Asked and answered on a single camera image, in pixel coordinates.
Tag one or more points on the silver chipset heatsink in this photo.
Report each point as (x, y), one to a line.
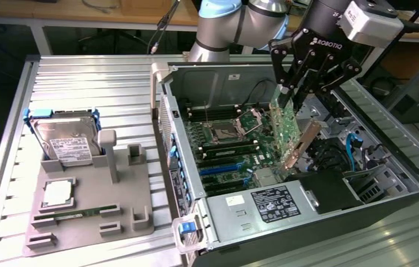
(266, 178)

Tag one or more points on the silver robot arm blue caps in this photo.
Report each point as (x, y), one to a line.
(212, 30)

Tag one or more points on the black expansion slot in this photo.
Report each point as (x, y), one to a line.
(216, 164)
(226, 182)
(227, 189)

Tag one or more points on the CPU socket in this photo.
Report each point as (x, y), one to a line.
(224, 130)

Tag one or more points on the green RAM stick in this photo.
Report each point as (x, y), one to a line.
(79, 215)

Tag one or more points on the silver hard disk drive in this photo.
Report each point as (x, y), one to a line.
(68, 139)

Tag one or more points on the thin metal locking lever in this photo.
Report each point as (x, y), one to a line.
(207, 114)

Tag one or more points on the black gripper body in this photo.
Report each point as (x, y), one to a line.
(320, 41)

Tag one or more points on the black air shroud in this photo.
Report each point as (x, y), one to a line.
(324, 189)

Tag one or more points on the black slanted pole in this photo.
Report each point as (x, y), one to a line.
(372, 59)

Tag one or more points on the silver CPU chip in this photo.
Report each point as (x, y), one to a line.
(56, 194)

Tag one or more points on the blue slot clip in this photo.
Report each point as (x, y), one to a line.
(186, 190)
(172, 139)
(183, 178)
(174, 152)
(190, 202)
(179, 167)

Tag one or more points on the black RAM slot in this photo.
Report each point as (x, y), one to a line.
(216, 109)
(226, 142)
(218, 116)
(227, 147)

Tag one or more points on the grey power supply unit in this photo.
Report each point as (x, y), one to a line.
(231, 217)

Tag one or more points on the graphics card with metal bracket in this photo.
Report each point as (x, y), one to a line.
(284, 130)

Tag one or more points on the cardboard box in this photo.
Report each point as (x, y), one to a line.
(142, 7)

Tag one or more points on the open black PC case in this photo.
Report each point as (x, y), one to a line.
(306, 239)

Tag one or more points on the metal disk bay cage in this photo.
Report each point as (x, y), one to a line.
(315, 111)

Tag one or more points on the metal socket cover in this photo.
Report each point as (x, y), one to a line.
(250, 118)

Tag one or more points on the grey parts rack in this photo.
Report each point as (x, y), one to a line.
(90, 194)

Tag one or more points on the blue case latch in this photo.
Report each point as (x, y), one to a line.
(187, 228)

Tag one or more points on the blue expansion slot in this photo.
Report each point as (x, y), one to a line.
(220, 170)

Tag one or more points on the green motherboard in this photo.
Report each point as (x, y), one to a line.
(254, 150)

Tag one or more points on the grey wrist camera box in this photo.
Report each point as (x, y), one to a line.
(372, 25)

